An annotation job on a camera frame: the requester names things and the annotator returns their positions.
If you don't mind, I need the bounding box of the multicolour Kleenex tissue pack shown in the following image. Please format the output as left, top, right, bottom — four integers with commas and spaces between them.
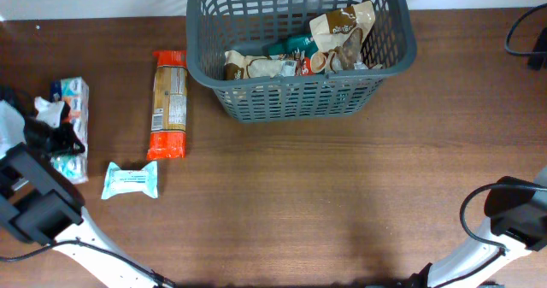
50, 77, 89, 184

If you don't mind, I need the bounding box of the beige white rice bag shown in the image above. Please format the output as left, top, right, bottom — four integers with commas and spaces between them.
224, 50, 298, 80

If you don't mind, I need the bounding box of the light green wet wipes pack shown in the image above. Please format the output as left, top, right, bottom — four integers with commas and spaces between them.
101, 161, 159, 200

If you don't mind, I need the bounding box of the grey plastic lattice basket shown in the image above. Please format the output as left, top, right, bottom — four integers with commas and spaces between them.
186, 0, 417, 122

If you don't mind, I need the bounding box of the orange spaghetti packet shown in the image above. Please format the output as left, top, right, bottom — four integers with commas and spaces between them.
147, 50, 188, 161

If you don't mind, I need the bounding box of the beige brown grain bag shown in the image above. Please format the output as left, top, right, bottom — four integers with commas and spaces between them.
309, 1, 375, 73

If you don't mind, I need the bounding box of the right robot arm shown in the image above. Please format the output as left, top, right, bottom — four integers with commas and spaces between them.
403, 170, 546, 288

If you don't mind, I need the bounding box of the green Nescafe coffee bag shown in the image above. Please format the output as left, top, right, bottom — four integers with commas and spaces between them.
266, 33, 319, 76

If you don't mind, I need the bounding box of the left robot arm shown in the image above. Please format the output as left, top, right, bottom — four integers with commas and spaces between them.
1, 85, 175, 287

